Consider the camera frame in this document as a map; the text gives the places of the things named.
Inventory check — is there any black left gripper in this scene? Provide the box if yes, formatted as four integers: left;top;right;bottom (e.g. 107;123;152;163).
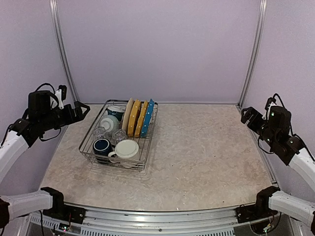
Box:
39;100;90;131

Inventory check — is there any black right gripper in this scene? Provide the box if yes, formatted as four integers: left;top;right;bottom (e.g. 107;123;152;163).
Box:
241;107;278;148

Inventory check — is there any cream bird-pattern plate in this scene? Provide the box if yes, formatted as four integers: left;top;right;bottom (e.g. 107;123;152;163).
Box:
122;97;134;132

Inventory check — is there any yellow polka-dot plate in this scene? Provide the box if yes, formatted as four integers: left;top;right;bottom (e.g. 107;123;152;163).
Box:
127;99;141;137
134;100;149;138

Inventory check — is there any blue polka-dot plate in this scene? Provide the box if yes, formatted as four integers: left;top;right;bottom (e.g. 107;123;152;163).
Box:
140;99;155;138

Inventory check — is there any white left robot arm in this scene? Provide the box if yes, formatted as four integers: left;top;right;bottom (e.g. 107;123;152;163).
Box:
0;86;90;229

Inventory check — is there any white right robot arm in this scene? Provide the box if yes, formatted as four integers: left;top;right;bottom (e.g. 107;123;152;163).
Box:
241;103;315;232

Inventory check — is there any clear glass cup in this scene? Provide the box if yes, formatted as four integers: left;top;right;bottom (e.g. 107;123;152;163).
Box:
111;129;128;145
93;126;106;141

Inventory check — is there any pale green ribbed bowl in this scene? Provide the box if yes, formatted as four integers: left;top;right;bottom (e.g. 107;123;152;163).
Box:
99;115;119;135

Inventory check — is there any dark blue mug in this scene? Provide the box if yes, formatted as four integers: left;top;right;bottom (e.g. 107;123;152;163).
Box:
93;139;113;156

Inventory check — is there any teal white mug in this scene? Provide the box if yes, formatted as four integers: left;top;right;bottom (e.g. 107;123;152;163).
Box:
106;105;124;121

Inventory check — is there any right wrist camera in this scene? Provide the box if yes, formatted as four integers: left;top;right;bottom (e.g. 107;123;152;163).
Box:
262;97;277;120

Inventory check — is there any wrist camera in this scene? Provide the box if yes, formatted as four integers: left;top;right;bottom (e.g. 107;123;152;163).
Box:
262;97;277;120
55;85;67;109

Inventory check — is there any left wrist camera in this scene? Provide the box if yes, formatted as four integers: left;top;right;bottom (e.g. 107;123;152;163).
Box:
55;85;67;109

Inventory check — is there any metal wire dish rack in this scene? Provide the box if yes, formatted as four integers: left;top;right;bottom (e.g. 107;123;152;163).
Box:
79;99;158;171

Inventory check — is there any left aluminium frame post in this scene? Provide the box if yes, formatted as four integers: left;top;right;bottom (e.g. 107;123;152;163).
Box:
49;0;79;101

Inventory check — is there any aluminium frame post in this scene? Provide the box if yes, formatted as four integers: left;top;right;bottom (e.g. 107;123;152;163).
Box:
49;0;79;101
238;0;267;108

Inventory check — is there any right aluminium frame post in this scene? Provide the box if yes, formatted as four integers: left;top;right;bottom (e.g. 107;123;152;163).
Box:
238;0;267;108

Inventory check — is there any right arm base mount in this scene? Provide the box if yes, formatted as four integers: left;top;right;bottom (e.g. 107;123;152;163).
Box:
235;186;280;223

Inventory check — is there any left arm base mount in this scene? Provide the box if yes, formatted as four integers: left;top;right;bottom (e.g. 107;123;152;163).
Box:
40;187;86;224

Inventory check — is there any aluminium front rail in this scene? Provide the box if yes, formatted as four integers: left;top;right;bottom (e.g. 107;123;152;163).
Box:
24;204;298;236

